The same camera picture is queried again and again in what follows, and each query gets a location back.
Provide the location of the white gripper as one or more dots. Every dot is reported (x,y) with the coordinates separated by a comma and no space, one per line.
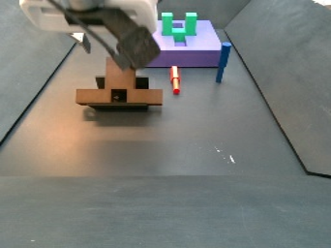
(49,18)

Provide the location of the brown T-shaped block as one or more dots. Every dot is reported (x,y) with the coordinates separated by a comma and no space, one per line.
(118,79)

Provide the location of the black angle fixture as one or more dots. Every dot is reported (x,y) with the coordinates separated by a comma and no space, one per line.
(120,98)

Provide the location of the green U-shaped block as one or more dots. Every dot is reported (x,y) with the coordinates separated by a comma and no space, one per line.
(180,30)

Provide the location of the red cylindrical peg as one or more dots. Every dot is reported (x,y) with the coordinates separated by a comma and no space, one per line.
(176,80)

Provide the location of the purple base block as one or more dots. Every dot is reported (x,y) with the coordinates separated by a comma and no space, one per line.
(198,52)

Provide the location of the blue hexagonal peg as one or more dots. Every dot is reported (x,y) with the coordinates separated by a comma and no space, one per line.
(224,62)

